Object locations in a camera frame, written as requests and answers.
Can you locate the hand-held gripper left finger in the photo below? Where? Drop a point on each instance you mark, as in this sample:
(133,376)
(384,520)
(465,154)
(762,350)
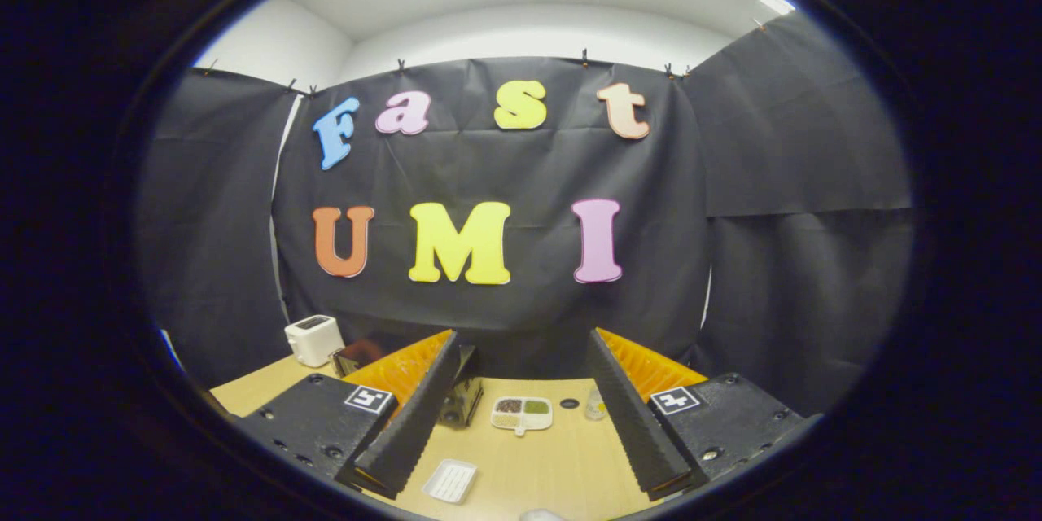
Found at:
(419,423)

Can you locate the small white rectangular tray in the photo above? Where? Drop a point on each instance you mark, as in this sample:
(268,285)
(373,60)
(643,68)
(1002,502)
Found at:
(449,480)

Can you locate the black toaster oven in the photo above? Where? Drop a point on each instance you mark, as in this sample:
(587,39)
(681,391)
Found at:
(462,403)

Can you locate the white bread toaster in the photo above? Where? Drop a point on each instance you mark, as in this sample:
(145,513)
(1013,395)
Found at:
(313,338)

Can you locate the ceiling light panel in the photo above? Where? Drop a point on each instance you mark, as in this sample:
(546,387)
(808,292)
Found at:
(777,2)

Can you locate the white divided dish with beans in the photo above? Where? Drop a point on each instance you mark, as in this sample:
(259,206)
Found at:
(521,413)

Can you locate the clear glass bottle yellow label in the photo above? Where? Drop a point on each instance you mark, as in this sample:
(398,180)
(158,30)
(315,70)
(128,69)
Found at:
(596,405)

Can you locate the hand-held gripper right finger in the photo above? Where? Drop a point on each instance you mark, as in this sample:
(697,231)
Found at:
(635,423)

